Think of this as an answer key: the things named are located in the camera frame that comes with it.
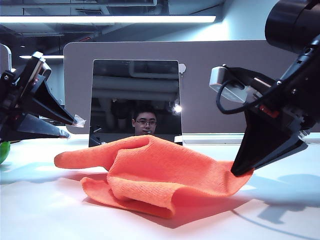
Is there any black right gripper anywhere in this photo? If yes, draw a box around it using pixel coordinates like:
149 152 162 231
230 34 320 178

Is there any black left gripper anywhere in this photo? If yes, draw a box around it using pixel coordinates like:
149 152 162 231
0 51 87 141

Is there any orange microfibre cloth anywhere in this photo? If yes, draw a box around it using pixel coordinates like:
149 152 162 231
54 134 255 220

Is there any green round object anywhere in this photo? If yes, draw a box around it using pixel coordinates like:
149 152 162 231
0 141 12 165

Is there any short ceiling light strip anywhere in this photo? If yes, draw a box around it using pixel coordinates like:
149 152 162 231
19 54 65 60

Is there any grey side partition panel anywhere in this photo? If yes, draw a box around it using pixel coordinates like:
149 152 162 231
0 43 12 73

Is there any glossy black tablet stand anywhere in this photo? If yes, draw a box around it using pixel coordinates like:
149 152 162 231
88 59 185 148

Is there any grey desk partition panel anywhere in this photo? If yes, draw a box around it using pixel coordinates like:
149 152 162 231
63 39 302 137

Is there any long ceiling light strip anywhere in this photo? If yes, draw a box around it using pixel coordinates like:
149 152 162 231
0 15 217 25

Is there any black right camera cable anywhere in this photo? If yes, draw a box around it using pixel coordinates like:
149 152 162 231
215 79 279 115

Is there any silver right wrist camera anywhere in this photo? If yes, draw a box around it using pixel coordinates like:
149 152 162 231
209 64 252 104

